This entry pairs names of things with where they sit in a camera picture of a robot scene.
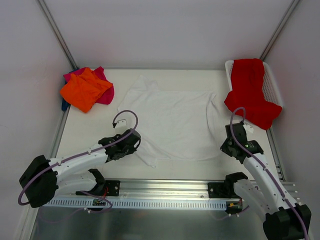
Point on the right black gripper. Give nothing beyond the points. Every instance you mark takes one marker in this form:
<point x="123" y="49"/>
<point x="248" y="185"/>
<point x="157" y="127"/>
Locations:
<point x="238" y="128"/>

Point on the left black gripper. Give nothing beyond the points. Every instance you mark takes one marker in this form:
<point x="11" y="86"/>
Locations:
<point x="133" y="139"/>

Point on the white t shirt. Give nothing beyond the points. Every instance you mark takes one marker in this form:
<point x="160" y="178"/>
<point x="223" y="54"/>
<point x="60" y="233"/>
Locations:
<point x="173" y="125"/>

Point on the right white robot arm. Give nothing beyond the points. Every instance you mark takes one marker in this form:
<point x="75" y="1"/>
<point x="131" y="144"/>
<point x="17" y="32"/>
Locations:
<point x="283" y="218"/>

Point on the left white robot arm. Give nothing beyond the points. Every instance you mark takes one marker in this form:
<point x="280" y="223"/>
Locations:
<point x="46" y="178"/>

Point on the pink t shirt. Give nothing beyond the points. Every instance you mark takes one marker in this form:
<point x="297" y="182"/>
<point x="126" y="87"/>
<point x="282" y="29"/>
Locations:
<point x="108" y="96"/>

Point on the white plastic basket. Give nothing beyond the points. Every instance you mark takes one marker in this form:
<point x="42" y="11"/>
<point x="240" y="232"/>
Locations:
<point x="270" y="88"/>

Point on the orange t shirt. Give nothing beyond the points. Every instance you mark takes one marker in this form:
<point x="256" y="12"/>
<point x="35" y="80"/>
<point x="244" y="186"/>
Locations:
<point x="82" y="91"/>

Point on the blue t shirt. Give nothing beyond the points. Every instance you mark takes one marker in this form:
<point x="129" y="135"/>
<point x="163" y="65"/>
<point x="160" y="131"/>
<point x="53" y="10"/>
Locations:
<point x="64" y="105"/>

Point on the red t shirt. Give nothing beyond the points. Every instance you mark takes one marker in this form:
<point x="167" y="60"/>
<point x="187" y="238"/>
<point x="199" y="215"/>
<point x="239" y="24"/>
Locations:
<point x="247" y="78"/>

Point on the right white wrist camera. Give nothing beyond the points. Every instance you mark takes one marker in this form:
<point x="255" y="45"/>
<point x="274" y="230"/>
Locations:
<point x="249" y="128"/>

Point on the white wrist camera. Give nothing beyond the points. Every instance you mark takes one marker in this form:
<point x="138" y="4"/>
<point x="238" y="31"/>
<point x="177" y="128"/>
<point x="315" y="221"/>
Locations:
<point x="122" y="123"/>
<point x="249" y="128"/>

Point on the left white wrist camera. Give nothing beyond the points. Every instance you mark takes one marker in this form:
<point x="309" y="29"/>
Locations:
<point x="122" y="123"/>

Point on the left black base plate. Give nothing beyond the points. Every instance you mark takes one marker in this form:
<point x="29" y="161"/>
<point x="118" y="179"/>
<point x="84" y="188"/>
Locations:
<point x="112" y="187"/>

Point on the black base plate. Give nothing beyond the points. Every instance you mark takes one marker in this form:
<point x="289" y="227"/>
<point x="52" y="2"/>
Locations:
<point x="215" y="191"/>
<point x="112" y="187"/>

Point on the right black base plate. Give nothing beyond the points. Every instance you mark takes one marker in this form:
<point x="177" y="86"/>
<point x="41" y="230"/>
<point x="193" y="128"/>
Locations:
<point x="215" y="191"/>

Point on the aluminium mounting rail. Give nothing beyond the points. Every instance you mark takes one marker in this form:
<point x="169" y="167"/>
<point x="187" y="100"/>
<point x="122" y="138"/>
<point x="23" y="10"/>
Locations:
<point x="155" y="190"/>

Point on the white slotted cable duct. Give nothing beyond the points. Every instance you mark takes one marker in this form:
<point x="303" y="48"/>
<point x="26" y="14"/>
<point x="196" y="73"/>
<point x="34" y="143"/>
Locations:
<point x="121" y="203"/>

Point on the left aluminium corner post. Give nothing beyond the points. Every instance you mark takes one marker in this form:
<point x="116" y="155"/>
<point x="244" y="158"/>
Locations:
<point x="57" y="33"/>

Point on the aluminium corner post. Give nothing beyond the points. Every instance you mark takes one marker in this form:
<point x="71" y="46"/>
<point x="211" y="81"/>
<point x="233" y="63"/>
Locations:
<point x="280" y="27"/>
<point x="57" y="33"/>

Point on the right aluminium corner post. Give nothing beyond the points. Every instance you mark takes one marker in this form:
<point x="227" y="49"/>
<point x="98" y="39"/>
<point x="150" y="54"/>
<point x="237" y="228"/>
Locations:
<point x="280" y="27"/>

